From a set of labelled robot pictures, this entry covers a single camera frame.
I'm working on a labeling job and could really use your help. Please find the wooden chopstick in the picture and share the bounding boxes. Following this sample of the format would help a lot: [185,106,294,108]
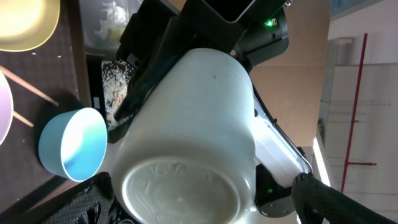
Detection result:
[13,111,34,128]
[1,66,59,106]

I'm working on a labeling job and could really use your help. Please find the pink white bowl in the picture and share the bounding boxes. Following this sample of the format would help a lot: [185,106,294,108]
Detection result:
[0,72,14,143]

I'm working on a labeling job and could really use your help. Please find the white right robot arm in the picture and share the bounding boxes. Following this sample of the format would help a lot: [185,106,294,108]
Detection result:
[111,1,312,223]

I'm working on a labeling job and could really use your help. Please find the wooden chopstick upper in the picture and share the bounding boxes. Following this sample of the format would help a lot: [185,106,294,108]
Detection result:
[1,66,59,106]

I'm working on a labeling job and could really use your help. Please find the clear plastic waste bin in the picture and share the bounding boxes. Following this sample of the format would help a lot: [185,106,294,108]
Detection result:
[79,0,142,57]

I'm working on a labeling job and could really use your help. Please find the black waste tray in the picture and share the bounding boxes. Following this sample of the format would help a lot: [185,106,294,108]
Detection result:
[86,55,135,143]

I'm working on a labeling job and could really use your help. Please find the dark brown serving tray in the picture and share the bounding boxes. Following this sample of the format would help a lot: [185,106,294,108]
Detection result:
[1,1,91,220]

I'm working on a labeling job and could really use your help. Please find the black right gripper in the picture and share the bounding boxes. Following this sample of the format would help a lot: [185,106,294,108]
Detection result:
[114,0,289,121]

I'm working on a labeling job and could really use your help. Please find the white tissue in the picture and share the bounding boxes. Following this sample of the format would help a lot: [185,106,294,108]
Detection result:
[94,1,127,40]

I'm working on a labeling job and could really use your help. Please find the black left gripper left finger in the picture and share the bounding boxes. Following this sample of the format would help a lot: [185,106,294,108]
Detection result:
[6,171,116,224]

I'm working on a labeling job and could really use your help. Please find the red vertical pole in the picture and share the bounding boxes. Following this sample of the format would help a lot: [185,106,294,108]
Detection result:
[340,33,377,193]

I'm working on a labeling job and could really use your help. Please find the light blue bowl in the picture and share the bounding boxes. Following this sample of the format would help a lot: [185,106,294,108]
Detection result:
[38,108,108,182]

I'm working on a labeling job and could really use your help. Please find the rice and food scraps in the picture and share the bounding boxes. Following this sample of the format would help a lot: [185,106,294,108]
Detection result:
[101,60,134,130]

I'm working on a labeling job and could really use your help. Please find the yellow plate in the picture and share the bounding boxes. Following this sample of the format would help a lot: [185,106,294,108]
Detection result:
[1,0,61,52]

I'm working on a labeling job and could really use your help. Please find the wooden chopstick lower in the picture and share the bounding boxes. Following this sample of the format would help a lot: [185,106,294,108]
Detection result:
[13,111,34,128]

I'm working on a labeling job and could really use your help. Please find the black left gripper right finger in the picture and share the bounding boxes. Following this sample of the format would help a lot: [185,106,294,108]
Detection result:
[292,173,395,224]

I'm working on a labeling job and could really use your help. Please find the small pale green cup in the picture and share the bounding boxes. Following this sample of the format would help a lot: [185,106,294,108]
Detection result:
[111,48,256,223]

